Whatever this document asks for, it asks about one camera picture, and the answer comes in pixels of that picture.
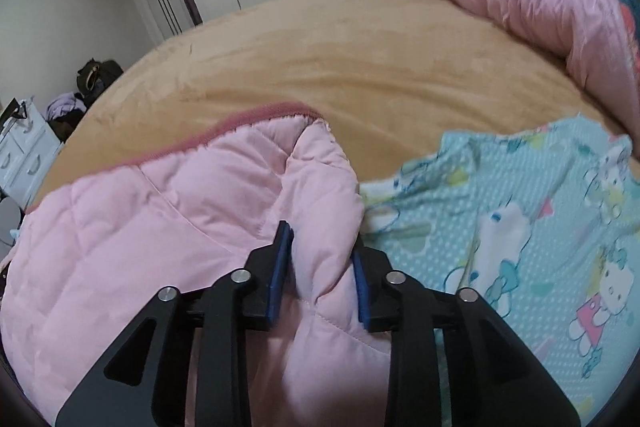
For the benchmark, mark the tan bed blanket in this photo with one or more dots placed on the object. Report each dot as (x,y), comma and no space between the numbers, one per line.
(325,67)

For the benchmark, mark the dark flat panel on chest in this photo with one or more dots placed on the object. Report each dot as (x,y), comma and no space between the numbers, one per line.
(12,112)

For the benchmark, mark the purple clothes pile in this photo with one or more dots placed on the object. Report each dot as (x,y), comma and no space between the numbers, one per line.
(64,106)

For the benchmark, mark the white drawer chest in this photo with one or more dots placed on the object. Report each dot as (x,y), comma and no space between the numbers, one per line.
(30,157)

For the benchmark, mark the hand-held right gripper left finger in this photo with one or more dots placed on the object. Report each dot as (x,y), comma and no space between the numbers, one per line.
(280,262)

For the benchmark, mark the dark backpack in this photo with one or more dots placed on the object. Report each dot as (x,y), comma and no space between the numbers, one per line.
(100,74)

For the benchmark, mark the pink quilted jacket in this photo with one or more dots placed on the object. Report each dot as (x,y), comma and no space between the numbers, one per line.
(150,247)

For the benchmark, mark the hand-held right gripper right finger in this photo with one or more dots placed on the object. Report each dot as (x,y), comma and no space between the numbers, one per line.
(361,292)

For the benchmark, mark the dark clothes pile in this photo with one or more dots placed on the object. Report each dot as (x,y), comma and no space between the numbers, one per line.
(67,129)

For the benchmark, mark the blue cartoon printed blanket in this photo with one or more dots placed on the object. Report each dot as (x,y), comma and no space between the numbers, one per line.
(500,197)

